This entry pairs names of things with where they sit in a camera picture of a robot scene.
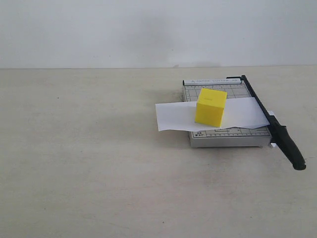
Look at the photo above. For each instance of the yellow cube block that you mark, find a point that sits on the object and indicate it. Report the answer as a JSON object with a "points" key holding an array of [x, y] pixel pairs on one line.
{"points": [[210, 107]]}

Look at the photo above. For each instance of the black cutter blade arm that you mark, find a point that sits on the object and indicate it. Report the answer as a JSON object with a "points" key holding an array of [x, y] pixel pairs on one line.
{"points": [[280, 135]]}

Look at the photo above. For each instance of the grey paper cutter base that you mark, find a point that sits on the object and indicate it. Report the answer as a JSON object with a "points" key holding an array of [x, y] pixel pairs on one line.
{"points": [[235, 87]]}

